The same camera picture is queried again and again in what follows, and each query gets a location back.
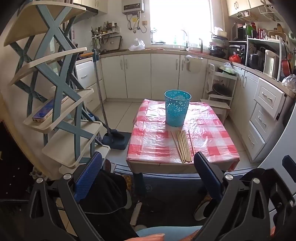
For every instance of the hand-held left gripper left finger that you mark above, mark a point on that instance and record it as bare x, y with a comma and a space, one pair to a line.
89, 176

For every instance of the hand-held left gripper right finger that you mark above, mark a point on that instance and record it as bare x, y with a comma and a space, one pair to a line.
208, 176

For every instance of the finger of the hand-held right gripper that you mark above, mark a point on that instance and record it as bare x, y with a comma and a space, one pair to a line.
278, 184
290, 162

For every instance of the row of wooden chopsticks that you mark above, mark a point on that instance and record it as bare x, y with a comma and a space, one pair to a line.
182, 148

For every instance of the teal perforated plastic bin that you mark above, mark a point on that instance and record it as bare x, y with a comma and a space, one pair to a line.
177, 111

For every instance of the person's left hand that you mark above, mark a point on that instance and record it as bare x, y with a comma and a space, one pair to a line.
152, 237

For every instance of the white refrigerator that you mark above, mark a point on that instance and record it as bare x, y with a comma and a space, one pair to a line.
284, 139

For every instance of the person's left leg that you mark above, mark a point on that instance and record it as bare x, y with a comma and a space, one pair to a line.
108, 197

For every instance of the patterned house slipper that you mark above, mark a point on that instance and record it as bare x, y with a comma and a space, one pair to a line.
127, 183
198, 213

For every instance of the dark grey floor mat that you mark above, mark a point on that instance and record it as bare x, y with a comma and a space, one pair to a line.
166, 192

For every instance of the white power strip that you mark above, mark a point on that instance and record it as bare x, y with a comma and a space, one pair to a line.
136, 213

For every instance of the red checked plastic tablecloth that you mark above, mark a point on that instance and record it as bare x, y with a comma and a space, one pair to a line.
152, 143

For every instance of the light blue cloth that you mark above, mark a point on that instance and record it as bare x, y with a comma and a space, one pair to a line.
166, 231

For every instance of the small wooden stool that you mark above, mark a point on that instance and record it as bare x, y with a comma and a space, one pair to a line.
215, 104

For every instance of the smartphone with gold edge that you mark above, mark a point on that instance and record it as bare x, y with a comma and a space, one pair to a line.
42, 112

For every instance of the clear plastic bag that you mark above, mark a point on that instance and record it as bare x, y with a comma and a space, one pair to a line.
290, 82

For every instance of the black wok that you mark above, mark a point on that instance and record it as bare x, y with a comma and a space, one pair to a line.
222, 90

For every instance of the red pan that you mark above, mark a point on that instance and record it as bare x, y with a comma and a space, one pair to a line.
285, 67

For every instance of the white trolley rack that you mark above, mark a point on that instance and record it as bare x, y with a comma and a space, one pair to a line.
209, 78

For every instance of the white thermos pot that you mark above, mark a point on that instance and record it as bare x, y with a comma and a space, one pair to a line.
270, 64

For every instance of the black electric kettle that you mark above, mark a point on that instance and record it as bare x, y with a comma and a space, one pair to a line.
255, 60

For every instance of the bag of green vegetables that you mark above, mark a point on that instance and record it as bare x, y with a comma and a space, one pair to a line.
227, 69

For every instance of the white hanging cabinet bin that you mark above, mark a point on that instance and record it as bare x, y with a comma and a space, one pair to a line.
196, 64

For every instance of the cream lower kitchen cabinets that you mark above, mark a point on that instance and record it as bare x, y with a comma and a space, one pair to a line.
138, 74

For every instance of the cream kitchen cabinets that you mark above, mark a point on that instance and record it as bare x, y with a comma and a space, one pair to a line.
138, 74
238, 5

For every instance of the red plastic bag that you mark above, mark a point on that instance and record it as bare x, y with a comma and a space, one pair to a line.
234, 58

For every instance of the black toaster oven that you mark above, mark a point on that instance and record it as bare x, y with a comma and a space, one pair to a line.
237, 52

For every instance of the pale green round container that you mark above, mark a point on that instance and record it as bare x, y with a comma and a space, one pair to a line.
293, 38

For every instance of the white appliance shelf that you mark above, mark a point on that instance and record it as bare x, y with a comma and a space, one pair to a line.
263, 39

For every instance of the black faucet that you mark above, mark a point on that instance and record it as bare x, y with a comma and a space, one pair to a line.
201, 46

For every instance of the dish drying rack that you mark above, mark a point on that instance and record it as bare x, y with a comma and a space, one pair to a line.
217, 46

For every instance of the beige kitchen countertop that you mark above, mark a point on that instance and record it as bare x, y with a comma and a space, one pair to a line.
161, 51

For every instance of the hanging metal tray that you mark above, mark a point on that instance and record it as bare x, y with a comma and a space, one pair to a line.
112, 42

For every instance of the chrome kitchen faucet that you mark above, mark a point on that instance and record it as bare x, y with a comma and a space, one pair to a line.
186, 41

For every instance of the green plastic bottle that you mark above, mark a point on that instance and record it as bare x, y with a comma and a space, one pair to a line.
249, 31

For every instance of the small black microwave oven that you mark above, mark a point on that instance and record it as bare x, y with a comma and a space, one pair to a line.
241, 33

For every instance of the white plastic bag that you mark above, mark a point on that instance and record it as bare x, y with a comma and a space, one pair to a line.
136, 45

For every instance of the blue and cream shelf rack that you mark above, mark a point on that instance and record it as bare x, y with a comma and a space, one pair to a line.
54, 30

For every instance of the kitchen window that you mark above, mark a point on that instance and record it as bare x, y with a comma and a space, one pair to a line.
180, 20

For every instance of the range hood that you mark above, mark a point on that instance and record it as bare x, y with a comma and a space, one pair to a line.
91, 11

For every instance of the cream upper kitchen cabinets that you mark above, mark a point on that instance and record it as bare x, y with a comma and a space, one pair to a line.
238, 5

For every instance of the wall utensil rack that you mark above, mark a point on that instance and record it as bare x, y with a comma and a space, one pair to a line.
105, 31

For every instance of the wall socket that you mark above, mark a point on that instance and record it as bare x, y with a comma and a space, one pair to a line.
144, 23

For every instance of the silver wall water heater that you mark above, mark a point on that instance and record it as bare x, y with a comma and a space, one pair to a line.
133, 7

